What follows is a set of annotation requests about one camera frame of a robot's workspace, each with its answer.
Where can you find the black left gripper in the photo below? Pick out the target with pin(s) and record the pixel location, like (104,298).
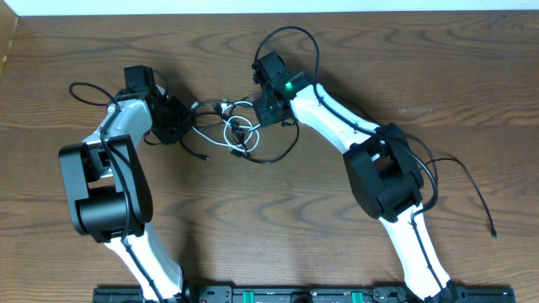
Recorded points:
(169,136)

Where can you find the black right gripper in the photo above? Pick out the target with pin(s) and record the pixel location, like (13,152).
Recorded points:
(264,118)

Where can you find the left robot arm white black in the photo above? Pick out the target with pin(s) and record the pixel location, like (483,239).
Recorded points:
(108,195)

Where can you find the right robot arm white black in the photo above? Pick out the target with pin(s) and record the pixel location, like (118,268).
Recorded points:
(385,176)

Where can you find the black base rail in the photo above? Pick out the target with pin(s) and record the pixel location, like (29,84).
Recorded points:
(384,294)

